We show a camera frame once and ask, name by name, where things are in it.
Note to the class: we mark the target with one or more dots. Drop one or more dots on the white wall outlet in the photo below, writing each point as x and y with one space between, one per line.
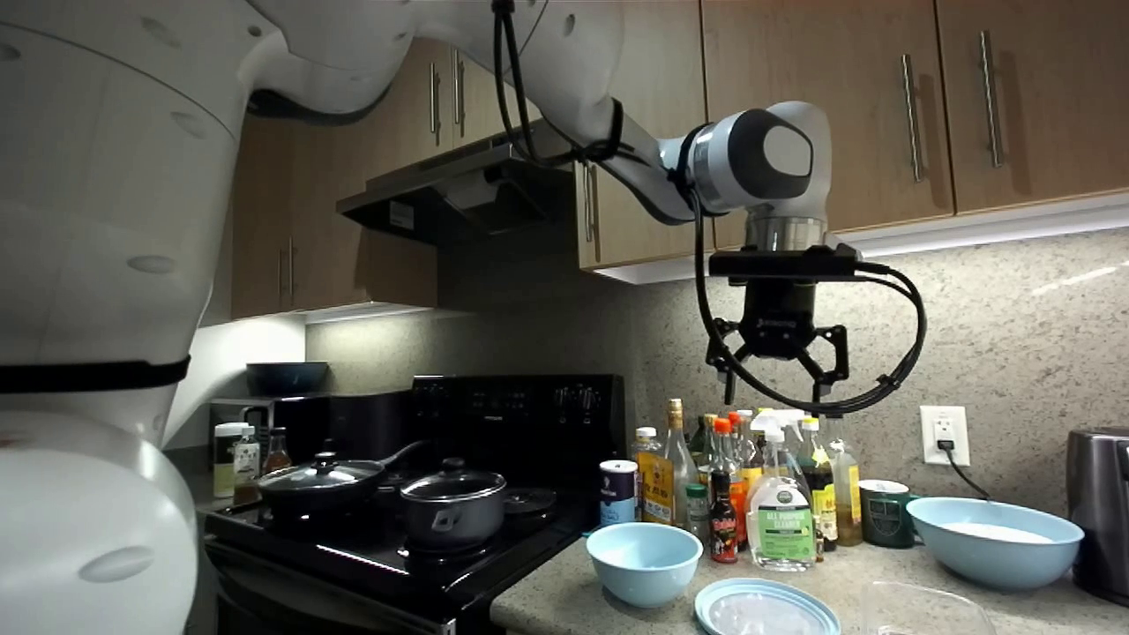
948 431

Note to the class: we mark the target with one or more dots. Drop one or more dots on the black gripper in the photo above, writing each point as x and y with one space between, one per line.
782 318

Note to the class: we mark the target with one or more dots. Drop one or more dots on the pale yellow liquid bottle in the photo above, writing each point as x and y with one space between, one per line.
844 497

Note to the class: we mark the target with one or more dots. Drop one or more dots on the red hot sauce bottle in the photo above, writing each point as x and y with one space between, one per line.
726 516

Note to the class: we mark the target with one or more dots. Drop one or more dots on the round white plate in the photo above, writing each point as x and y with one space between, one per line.
763 609

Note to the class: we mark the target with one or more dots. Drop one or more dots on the dark blue salt canister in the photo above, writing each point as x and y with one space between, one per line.
617 496

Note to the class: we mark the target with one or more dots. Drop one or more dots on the black range hood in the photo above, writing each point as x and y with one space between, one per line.
461 195

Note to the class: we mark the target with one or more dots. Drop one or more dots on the under cabinet light strip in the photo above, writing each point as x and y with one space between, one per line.
974 229

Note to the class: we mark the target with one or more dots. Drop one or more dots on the silver electric kettle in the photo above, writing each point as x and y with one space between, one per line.
1102 516

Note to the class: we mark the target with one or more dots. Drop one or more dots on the orange capped bottle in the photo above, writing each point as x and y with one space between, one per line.
746 469

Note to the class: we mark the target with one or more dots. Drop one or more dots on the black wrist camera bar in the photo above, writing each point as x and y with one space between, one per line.
782 263

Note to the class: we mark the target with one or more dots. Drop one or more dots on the white lidded container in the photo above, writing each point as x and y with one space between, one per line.
235 458

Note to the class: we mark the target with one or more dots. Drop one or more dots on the black electric stove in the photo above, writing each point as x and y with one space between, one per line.
496 424

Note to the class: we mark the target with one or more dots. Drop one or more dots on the black saucepan glass lid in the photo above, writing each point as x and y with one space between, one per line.
453 507

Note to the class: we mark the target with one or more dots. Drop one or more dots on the small light blue bowl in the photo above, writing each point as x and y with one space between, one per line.
642 563

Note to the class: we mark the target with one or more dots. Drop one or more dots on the black frying pan with lid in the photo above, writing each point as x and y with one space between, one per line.
320 488

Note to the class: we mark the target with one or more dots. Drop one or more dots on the dark sauce bottle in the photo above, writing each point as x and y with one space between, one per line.
821 496

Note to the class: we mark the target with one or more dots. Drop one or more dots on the wooden cabinets beside hood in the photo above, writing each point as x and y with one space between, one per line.
320 214

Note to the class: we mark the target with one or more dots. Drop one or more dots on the green round can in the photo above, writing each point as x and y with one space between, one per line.
887 516

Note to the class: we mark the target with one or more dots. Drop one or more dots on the clear bottle white cap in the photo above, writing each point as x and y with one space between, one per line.
647 469

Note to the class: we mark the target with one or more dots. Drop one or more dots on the yellow label oil bottle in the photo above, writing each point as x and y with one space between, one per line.
667 482

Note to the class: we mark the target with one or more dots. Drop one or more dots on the green label spray bottle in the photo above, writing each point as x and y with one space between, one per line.
782 524

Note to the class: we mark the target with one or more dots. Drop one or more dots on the small brown bottle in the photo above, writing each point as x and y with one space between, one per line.
277 454

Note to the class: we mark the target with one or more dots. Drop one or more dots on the large light blue bowl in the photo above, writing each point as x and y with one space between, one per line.
994 545

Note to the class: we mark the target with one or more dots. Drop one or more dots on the wooden upper cabinets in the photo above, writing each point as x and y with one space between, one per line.
848 107

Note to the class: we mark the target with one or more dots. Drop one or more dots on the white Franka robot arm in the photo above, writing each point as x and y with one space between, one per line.
94 233

